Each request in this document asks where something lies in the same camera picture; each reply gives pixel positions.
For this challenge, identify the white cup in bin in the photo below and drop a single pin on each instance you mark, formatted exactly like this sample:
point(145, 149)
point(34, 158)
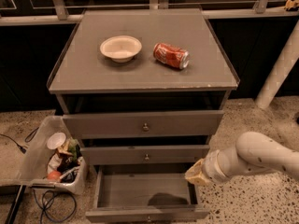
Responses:
point(56, 140)

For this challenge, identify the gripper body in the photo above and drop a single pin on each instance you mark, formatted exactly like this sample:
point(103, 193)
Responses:
point(211, 169)

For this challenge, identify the grey top drawer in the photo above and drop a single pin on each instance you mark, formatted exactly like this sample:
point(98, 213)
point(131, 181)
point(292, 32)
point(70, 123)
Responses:
point(143, 124)

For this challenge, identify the black bar on floor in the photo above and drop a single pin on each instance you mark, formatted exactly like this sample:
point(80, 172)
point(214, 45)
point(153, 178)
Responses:
point(13, 211)

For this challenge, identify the metal railing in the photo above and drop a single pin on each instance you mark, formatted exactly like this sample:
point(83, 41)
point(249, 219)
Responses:
point(27, 12)

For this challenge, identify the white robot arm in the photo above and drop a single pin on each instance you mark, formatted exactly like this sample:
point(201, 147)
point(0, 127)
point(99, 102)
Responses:
point(252, 154)

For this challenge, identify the white diagonal pole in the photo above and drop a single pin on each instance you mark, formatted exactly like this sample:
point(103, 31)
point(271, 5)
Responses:
point(281, 69)

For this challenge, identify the white bowl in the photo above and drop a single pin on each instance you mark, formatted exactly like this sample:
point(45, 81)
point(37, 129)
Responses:
point(121, 48)

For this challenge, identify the clear plastic bin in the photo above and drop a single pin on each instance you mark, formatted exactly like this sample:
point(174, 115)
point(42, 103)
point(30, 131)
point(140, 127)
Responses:
point(31, 171)

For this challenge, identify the grey drawer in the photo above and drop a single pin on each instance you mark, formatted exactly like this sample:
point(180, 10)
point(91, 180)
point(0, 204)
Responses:
point(143, 124)
point(143, 154)
point(145, 193)

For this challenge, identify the grey drawer cabinet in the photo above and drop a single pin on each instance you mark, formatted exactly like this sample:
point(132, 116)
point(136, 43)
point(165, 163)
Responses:
point(86, 82)

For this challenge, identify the grey middle drawer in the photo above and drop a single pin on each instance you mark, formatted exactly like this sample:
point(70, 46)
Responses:
point(143, 154)

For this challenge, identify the orange ball in bin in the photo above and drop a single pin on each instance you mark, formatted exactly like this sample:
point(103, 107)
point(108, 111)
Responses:
point(54, 176)

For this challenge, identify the grey bottom drawer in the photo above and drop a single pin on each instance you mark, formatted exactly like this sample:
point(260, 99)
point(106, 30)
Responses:
point(145, 193)

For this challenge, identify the yellow object on ledge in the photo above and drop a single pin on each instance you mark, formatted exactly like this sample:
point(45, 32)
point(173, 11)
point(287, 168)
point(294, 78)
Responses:
point(291, 4)

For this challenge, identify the red soda can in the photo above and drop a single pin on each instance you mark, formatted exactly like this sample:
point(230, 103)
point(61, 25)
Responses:
point(173, 56)

